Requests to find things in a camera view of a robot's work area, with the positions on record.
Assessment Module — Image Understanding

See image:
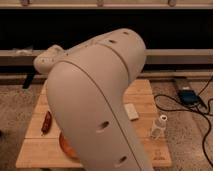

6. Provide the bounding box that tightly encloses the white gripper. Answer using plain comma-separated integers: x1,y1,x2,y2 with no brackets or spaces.
33,45,66,74

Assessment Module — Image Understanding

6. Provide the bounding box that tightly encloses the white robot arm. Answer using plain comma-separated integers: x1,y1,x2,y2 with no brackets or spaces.
34,28,154,171

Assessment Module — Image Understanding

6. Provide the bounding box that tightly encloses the dark red snack bar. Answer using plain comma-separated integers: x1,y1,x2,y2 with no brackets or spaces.
41,112,52,134

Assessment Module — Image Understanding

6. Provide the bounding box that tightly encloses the wooden table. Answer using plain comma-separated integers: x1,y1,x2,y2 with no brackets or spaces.
16,79,172,169

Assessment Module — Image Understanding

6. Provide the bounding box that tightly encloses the orange bowl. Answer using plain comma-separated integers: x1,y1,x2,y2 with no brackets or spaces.
59,133,78,159

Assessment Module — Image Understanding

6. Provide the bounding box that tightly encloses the black power adapter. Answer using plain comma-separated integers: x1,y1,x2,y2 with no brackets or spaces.
178,90,199,105

